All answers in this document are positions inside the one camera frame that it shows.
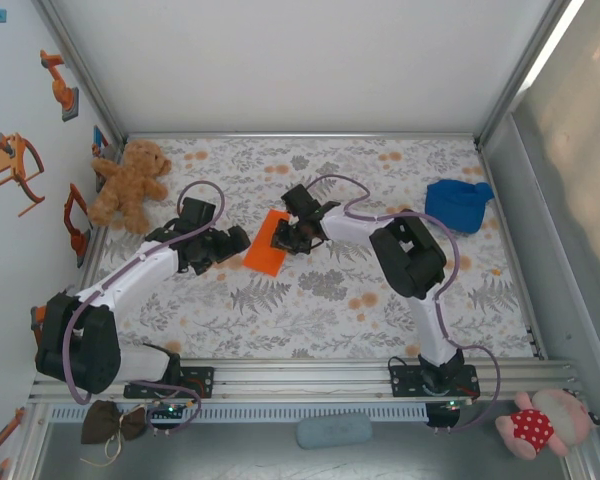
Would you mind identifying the orange paper sheet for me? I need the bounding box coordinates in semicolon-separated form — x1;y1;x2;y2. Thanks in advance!
242;208;294;277

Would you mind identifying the floral patterned table mat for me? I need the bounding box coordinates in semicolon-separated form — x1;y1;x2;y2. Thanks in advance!
74;137;536;360

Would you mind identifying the brown teddy bear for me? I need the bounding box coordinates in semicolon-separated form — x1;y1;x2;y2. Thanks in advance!
87;139;173;235

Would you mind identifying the blue cloth pouch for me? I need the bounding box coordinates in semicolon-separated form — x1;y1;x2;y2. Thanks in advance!
424;178;495;235

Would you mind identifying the grey-blue oblong case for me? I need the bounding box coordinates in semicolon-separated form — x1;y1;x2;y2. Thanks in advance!
295;412;373;450

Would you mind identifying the pink plush doll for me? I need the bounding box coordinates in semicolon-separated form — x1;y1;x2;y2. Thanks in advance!
494;388;600;461

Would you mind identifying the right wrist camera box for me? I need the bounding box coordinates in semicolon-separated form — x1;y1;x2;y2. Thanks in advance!
281;183;322;219

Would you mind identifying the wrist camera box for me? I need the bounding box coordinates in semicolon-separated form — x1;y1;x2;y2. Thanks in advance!
178;197;217;232
281;183;322;219

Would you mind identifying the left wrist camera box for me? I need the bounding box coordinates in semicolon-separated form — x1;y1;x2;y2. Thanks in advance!
178;197;217;232

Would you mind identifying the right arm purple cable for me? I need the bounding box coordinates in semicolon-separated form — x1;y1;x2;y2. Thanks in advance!
302;173;502;435

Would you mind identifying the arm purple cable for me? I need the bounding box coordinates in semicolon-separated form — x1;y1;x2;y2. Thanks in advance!
302;173;502;435
61;179;227;437

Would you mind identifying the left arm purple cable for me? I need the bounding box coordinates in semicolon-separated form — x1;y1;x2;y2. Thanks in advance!
61;179;227;437

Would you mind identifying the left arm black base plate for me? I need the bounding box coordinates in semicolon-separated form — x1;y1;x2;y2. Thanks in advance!
123;366;216;400

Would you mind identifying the aluminium mounting rail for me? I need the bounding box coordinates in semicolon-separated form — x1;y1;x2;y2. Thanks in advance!
27;357;579;405

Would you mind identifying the blue grey orange wall sticker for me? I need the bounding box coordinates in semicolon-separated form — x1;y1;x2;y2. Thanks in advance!
90;124;114;194

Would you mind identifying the white slotted cable duct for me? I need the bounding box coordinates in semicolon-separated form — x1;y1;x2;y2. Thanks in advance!
49;403;429;424

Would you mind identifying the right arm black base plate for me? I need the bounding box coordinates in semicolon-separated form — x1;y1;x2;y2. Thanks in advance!
388;364;481;400

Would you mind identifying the brown drawstring pouch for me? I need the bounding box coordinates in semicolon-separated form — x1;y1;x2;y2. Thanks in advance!
79;398;147;469

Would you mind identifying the short aluminium frame post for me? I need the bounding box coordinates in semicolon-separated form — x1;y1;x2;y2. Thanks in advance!
14;403;51;480
562;439;600;480

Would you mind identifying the aluminium frame post with light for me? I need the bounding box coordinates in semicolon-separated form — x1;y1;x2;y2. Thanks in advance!
472;0;589;151

